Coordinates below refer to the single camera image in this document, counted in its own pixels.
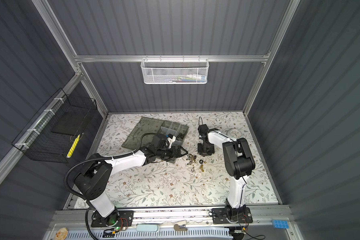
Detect clear divided organizer box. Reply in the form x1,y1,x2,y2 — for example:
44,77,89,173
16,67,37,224
122,117,189,165

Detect pens in white basket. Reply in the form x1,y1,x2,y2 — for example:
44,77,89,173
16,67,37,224
167,74,207,84

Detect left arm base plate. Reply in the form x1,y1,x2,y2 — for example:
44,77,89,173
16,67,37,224
91,210,135,229

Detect blue button pad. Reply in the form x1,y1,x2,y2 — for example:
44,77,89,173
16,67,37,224
272,220,290,229

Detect light teal flat box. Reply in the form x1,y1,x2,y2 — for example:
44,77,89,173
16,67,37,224
136,224,160,233

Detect yellow marker pen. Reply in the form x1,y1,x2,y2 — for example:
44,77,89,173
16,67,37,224
66,135,81,159

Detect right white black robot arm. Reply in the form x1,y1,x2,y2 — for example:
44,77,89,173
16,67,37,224
198,124,256,211

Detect black corrugated cable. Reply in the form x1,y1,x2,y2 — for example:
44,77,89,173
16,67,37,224
63,132,160,240

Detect black wire wall basket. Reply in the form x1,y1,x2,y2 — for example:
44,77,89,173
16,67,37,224
12,89,97,164

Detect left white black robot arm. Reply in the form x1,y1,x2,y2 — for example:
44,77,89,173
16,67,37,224
64,133,188,219

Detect round wooden disc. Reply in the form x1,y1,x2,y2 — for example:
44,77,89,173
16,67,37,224
54,228,69,240

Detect floral table mat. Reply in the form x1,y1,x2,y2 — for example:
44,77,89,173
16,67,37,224
106,112,279,208

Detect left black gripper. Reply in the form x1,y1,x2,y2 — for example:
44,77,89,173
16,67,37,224
156,145,189,161

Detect white wire mesh basket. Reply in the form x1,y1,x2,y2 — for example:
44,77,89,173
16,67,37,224
141,60,210,85

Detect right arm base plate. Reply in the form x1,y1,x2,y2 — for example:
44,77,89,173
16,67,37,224
209,206,253,225

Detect pile of screws and nuts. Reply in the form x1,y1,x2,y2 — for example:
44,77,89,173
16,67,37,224
186,154,205,174

